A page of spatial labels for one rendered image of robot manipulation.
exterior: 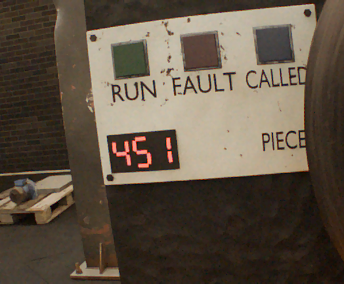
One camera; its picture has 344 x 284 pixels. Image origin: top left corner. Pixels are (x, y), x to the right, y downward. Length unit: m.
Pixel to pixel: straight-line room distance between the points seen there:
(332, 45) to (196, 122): 0.21
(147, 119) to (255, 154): 0.12
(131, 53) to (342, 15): 0.26
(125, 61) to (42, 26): 6.73
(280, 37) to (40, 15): 6.82
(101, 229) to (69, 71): 0.95
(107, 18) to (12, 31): 6.90
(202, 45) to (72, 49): 2.69
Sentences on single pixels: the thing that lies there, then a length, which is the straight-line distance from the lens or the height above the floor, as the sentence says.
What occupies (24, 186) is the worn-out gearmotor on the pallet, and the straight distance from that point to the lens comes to 5.09.
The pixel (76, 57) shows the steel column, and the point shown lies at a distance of 3.27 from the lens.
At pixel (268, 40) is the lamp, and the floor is 1.20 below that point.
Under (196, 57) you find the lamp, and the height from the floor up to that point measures 1.19.
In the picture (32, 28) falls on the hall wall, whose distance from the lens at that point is 7.41.
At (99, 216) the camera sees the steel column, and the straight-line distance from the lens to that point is 3.37.
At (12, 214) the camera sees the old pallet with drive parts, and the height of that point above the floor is 0.09.
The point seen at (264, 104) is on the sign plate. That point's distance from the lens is 0.61.
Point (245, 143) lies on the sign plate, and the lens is 0.62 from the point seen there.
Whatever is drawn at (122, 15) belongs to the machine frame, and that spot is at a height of 1.25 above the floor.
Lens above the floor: 1.19
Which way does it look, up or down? 8 degrees down
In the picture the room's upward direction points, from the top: 7 degrees counter-clockwise
